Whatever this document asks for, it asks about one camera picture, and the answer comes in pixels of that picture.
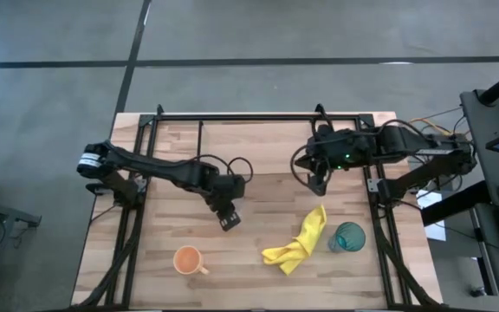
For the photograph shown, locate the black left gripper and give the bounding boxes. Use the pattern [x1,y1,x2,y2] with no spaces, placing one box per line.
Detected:
[208,173,247,232]

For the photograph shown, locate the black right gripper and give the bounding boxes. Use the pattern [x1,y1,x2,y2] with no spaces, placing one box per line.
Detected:
[295,124,374,197]

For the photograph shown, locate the orange ceramic mug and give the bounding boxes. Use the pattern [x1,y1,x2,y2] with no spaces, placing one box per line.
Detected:
[172,244,211,276]

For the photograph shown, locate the teal translucent plastic tumbler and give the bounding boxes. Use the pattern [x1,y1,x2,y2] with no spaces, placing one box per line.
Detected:
[327,221,367,254]

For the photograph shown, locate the yellow microfibre cloth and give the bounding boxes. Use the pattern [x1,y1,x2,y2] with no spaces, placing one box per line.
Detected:
[261,204,328,276]

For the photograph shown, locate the white paper sheet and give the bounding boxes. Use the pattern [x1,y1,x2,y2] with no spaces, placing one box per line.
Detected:
[415,189,448,242]

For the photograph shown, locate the dark grey side desk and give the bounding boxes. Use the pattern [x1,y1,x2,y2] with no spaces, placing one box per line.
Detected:
[459,88,499,312]

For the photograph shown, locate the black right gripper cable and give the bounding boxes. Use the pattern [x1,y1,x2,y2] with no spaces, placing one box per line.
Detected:
[289,144,334,192]

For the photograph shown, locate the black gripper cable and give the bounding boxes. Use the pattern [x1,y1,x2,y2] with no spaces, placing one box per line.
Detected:
[289,144,334,192]
[191,153,255,185]

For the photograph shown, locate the wooden shelf with black frame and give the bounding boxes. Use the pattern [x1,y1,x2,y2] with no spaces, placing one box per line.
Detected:
[138,103,377,177]

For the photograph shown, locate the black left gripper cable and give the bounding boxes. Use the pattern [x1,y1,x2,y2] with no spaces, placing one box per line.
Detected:
[191,153,255,185]

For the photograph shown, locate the black aluminium table frame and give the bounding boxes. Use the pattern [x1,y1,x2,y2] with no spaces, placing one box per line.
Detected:
[72,113,444,311]

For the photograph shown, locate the yellow and orange cables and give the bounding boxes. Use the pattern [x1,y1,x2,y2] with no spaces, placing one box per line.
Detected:
[408,113,455,136]

